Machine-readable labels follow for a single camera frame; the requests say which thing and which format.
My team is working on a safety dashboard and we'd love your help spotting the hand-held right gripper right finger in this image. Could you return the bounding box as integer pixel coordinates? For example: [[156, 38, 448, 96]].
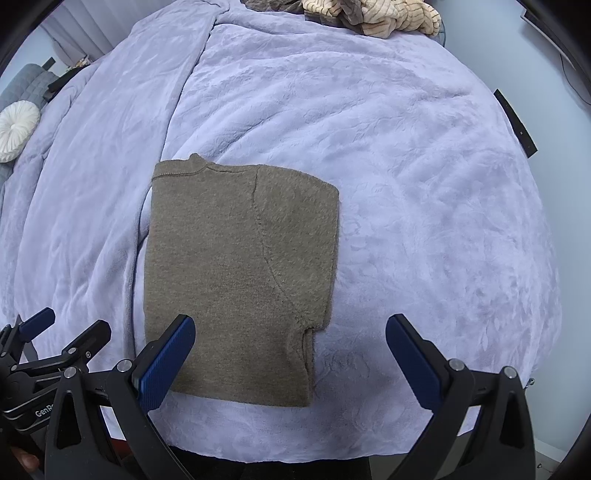
[[385, 314, 539, 480]]

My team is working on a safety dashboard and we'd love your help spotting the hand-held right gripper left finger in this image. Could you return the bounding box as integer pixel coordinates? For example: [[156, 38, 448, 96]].
[[45, 314, 197, 480]]

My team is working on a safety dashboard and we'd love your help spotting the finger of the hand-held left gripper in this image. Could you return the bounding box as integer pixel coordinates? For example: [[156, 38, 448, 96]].
[[11, 319, 112, 376], [0, 308, 56, 357]]

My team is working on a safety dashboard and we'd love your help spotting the olive brown knit sweater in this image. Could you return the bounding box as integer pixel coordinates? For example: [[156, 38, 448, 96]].
[[144, 154, 341, 408]]

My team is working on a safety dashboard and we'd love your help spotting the person's left hand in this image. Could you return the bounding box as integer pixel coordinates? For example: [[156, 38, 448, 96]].
[[9, 450, 43, 472]]

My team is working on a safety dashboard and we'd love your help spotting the lavender fleece blanket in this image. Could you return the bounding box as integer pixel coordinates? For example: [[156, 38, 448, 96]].
[[0, 0, 561, 464]]

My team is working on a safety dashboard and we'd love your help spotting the round white pleated cushion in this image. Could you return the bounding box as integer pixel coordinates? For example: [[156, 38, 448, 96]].
[[0, 102, 41, 163]]

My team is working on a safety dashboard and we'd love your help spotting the black flat object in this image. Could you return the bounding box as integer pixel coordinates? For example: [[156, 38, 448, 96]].
[[45, 69, 77, 103]]

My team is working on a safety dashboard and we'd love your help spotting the black flat strip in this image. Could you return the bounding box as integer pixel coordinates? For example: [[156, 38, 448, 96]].
[[493, 89, 539, 158]]

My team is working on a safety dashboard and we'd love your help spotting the grey curtain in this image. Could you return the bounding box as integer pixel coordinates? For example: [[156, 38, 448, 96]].
[[41, 0, 118, 70]]

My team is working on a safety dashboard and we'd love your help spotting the beige striped fleece garment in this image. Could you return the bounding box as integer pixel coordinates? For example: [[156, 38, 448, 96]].
[[302, 0, 441, 38]]

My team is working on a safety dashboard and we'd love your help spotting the curved monitor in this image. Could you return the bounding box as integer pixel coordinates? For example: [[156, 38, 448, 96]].
[[521, 7, 591, 93]]

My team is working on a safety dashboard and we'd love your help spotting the brown fuzzy garment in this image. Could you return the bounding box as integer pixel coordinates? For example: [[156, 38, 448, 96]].
[[245, 0, 370, 27]]

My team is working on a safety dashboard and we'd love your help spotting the black monitor cable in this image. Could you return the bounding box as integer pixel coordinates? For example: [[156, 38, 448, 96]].
[[560, 54, 589, 101]]

